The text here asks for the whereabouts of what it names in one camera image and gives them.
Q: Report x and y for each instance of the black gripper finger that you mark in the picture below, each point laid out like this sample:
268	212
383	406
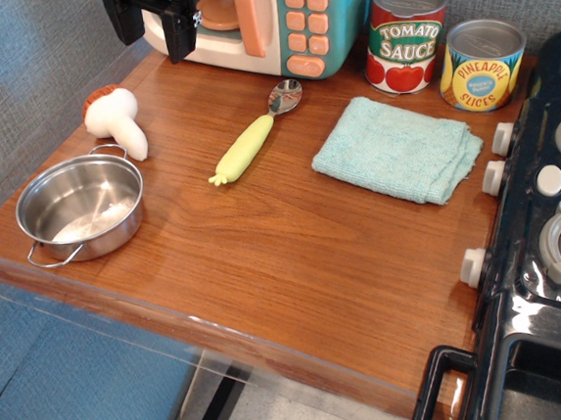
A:
180	25
126	19

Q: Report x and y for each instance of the light blue rag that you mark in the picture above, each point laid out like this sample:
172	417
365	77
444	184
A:
398	153

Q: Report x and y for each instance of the plush mushroom toy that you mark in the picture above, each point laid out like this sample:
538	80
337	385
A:
111	111

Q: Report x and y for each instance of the teal toy microwave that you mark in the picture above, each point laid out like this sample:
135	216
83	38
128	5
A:
307	39

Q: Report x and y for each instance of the tomato sauce can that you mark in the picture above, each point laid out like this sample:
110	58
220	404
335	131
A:
403	43

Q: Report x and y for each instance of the pineapple slices can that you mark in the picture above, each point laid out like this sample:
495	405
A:
481	62

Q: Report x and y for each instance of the white stove knob top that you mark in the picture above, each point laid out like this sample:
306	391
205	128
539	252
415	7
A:
502	138

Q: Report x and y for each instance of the white stove knob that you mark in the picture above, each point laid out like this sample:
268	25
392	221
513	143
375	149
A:
502	138
472	267
492	178

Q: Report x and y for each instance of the white stove knob middle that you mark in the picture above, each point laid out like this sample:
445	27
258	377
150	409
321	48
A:
492	178

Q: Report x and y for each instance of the white stove knob bottom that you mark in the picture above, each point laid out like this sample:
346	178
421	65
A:
472	267

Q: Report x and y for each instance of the black toy stove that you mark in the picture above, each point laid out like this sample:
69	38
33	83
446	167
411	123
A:
514	370

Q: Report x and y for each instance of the spoon with yellow handle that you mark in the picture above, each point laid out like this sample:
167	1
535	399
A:
283	98

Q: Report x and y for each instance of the silver pot with handles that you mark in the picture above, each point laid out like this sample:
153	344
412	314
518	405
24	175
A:
83	208

